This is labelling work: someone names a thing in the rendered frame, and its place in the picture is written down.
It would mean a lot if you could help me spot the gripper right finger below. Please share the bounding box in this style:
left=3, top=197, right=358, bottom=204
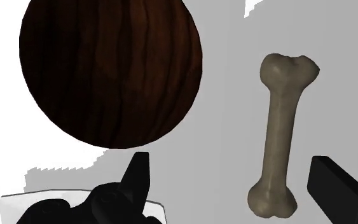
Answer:
left=306, top=155, right=358, bottom=224

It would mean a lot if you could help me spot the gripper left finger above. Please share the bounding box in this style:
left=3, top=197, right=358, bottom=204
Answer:
left=17, top=151, right=163, bottom=224

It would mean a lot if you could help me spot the beige bone toy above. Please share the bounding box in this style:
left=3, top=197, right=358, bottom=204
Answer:
left=247, top=53, right=320, bottom=219

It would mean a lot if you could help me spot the dark brown wooden bowl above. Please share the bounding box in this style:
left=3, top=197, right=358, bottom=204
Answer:
left=18, top=0, right=203, bottom=150

